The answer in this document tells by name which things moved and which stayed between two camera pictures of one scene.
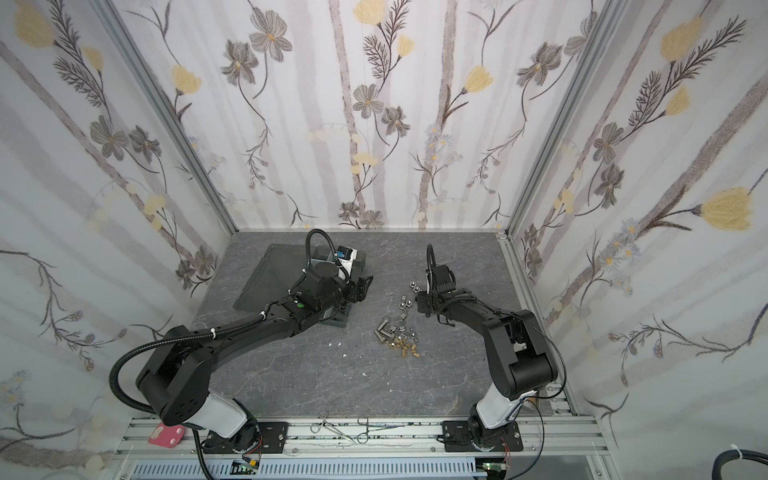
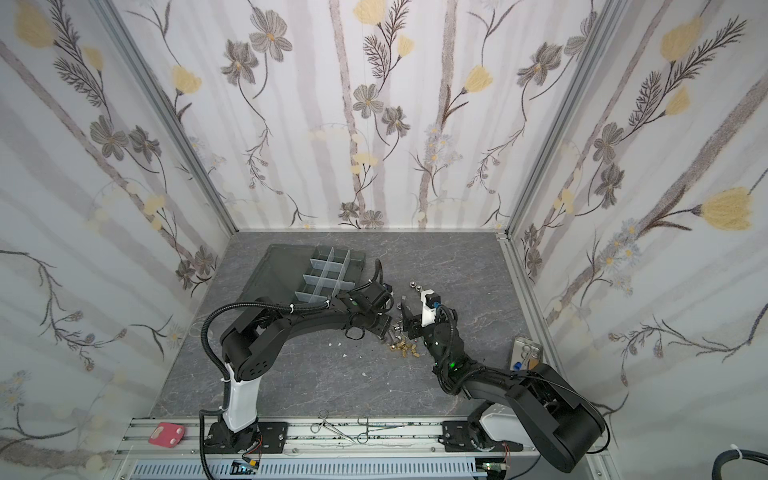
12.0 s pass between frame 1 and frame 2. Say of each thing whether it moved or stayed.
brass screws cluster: stayed
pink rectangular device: stayed
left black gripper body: moved
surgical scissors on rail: stayed
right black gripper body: moved
